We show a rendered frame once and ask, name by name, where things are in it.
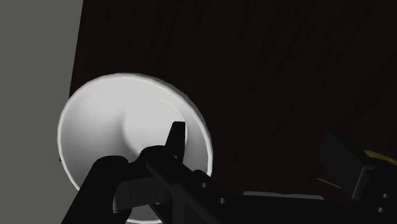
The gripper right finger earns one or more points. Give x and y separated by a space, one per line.
344 161

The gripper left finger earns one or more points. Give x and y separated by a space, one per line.
173 183

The white bowl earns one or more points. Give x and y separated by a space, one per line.
102 118

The dark wooden table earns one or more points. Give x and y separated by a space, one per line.
263 68

